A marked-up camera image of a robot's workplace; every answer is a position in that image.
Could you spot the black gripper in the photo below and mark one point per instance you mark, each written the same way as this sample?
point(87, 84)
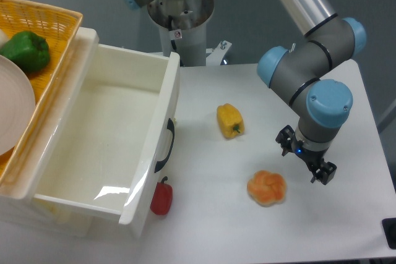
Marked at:
point(310, 152)

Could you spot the round orange bread roll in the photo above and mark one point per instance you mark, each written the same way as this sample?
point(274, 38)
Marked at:
point(267, 188)

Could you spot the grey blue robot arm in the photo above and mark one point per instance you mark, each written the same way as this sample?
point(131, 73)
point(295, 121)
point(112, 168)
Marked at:
point(296, 75)

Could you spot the yellow bell pepper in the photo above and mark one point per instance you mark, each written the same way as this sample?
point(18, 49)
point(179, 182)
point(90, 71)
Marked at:
point(230, 121)

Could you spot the black device at table edge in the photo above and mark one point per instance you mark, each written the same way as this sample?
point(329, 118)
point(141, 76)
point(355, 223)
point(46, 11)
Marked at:
point(389, 227)

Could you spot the red bell pepper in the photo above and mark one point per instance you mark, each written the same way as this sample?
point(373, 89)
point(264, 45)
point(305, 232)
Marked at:
point(162, 198)

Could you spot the white plastic drawer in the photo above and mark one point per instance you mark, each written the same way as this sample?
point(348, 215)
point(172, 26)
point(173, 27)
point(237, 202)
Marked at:
point(103, 164)

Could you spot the yellow woven plastic basket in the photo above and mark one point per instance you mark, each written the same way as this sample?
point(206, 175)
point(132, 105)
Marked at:
point(58, 26)

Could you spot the pale pink plate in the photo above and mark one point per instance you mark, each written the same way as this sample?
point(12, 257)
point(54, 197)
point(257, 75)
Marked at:
point(17, 104)

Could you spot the green bell pepper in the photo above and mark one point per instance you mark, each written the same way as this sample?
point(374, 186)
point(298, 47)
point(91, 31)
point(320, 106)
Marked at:
point(28, 51)

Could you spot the white object in basket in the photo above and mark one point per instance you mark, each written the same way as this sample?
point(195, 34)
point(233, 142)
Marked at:
point(3, 38)

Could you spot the black drawer handle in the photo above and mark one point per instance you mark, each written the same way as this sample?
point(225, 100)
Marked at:
point(168, 143)

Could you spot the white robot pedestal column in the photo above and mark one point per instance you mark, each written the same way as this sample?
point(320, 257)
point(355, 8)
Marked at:
point(182, 25)

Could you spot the white drawer cabinet frame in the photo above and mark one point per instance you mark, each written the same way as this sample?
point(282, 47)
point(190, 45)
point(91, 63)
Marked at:
point(19, 203)

